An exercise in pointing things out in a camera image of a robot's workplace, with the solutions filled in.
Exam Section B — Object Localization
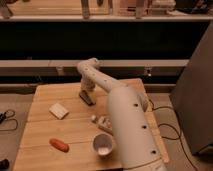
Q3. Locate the dark grey eraser block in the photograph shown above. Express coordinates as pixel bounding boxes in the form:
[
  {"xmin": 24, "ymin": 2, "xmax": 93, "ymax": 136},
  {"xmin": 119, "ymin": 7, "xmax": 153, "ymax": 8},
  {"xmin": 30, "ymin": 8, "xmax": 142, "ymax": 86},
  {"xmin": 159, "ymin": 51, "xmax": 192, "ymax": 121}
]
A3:
[{"xmin": 79, "ymin": 91, "xmax": 95, "ymax": 106}]

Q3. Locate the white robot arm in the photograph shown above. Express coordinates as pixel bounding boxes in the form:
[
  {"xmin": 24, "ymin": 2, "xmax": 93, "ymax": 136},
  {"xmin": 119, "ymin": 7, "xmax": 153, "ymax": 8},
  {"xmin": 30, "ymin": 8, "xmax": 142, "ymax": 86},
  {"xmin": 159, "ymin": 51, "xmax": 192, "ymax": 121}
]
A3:
[{"xmin": 77, "ymin": 58, "xmax": 167, "ymax": 171}]

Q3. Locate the white sponge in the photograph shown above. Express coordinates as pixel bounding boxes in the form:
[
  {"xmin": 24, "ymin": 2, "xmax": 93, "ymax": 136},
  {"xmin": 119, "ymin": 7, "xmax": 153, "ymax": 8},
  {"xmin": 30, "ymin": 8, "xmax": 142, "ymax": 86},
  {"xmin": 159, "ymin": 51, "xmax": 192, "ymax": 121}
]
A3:
[{"xmin": 49, "ymin": 103, "xmax": 69, "ymax": 119}]

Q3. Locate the white plastic bottle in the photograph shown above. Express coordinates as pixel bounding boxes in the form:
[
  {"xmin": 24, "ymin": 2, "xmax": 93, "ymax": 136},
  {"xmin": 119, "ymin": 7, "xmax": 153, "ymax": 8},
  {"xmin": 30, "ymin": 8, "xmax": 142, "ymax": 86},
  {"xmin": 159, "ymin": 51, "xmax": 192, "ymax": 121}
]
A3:
[{"xmin": 91, "ymin": 115, "xmax": 113, "ymax": 135}]

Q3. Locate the white cup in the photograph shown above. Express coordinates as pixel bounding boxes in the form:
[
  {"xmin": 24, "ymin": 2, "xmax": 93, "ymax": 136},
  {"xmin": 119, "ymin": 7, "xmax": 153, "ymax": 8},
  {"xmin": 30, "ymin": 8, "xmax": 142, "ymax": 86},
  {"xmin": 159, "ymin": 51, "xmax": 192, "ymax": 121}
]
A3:
[{"xmin": 92, "ymin": 134, "xmax": 113, "ymax": 157}]

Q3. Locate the orange toy carrot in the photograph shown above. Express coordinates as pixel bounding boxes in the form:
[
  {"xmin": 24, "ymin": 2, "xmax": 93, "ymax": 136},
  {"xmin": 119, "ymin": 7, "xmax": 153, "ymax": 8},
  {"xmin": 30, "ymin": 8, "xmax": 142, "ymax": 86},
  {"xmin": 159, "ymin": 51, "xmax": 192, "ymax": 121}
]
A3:
[{"xmin": 49, "ymin": 138, "xmax": 69, "ymax": 152}]

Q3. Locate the black object floor corner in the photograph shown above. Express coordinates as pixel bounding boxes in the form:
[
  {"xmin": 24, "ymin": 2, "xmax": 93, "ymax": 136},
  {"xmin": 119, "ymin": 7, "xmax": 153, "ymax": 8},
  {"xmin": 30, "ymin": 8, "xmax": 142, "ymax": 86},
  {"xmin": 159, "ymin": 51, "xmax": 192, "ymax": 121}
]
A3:
[{"xmin": 0, "ymin": 159, "xmax": 10, "ymax": 170}]

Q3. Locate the black floor cable left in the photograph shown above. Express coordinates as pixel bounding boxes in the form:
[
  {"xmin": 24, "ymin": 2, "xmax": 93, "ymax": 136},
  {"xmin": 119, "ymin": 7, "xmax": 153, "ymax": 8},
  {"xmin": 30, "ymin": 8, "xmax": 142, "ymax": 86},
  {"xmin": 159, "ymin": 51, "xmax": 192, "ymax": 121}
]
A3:
[{"xmin": 0, "ymin": 108, "xmax": 19, "ymax": 132}]

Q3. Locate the black floor cable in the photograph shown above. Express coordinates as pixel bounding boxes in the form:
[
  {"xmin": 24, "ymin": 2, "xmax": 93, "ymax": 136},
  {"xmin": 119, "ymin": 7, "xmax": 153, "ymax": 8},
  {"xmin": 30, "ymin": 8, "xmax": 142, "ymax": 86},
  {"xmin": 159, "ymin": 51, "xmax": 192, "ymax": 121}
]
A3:
[
  {"xmin": 147, "ymin": 98, "xmax": 200, "ymax": 171},
  {"xmin": 0, "ymin": 108, "xmax": 19, "ymax": 132}
]

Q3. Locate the black floor cable right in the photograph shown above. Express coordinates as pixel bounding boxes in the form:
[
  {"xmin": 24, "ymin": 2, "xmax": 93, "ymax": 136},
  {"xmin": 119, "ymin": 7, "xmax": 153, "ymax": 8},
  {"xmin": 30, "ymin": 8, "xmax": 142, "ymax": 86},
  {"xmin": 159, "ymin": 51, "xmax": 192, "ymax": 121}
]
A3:
[{"xmin": 147, "ymin": 98, "xmax": 200, "ymax": 171}]

